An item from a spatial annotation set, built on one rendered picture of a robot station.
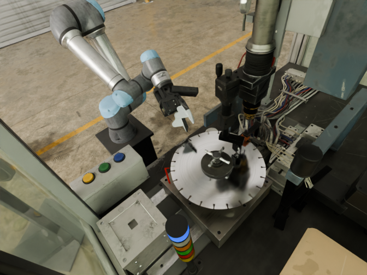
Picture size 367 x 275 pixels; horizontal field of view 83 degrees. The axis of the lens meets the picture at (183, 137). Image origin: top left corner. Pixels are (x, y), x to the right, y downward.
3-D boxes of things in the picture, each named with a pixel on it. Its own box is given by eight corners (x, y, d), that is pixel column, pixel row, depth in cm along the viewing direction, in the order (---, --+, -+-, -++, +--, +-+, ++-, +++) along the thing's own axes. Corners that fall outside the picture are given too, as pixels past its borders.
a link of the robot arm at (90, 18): (122, 114, 118) (54, 9, 89) (140, 99, 126) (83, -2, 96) (134, 115, 110) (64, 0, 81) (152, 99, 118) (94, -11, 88)
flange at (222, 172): (235, 155, 76) (236, 151, 74) (228, 181, 69) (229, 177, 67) (206, 149, 79) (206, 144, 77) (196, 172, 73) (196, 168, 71)
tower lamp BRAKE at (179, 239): (177, 247, 40) (175, 243, 38) (163, 230, 43) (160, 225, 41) (194, 231, 42) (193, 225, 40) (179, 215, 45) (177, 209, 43)
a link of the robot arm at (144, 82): (127, 87, 95) (131, 73, 86) (144, 75, 101) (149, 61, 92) (140, 100, 96) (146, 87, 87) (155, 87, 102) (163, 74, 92)
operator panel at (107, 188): (96, 218, 87) (78, 202, 76) (85, 200, 93) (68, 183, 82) (150, 177, 98) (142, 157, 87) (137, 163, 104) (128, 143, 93)
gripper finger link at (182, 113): (182, 129, 76) (171, 113, 81) (196, 122, 77) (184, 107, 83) (181, 123, 73) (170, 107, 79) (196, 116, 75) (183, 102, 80)
